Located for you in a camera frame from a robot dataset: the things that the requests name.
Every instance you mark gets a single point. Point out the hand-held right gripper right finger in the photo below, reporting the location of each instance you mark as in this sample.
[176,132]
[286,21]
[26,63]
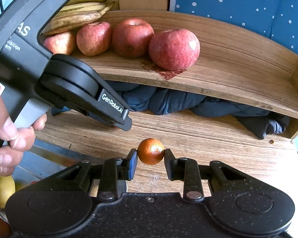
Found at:
[167,164]

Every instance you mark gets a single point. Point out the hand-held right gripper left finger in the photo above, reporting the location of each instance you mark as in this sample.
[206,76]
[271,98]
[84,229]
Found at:
[132,164]

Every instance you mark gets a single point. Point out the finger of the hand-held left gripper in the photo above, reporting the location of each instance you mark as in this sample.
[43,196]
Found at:
[99,117]
[114,110]

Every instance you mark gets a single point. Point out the metal tray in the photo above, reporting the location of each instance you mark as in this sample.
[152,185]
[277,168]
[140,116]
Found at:
[44,157]

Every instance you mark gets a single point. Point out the large yellow lemon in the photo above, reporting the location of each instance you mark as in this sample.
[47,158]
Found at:
[2,191]

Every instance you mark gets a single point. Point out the person's left hand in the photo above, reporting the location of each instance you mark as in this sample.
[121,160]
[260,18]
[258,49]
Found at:
[2,119]

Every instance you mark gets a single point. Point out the red apple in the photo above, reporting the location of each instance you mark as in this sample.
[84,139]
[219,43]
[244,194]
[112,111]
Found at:
[132,38]
[60,43]
[174,49]
[94,39]

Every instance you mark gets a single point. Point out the dark blue cloth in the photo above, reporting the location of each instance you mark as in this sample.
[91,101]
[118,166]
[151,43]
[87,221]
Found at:
[176,101]

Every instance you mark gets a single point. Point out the wooden desk shelf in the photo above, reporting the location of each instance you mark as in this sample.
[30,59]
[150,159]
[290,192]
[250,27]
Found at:
[238,74]

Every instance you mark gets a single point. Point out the blue dotted fabric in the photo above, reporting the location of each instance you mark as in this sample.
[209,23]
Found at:
[238,12]

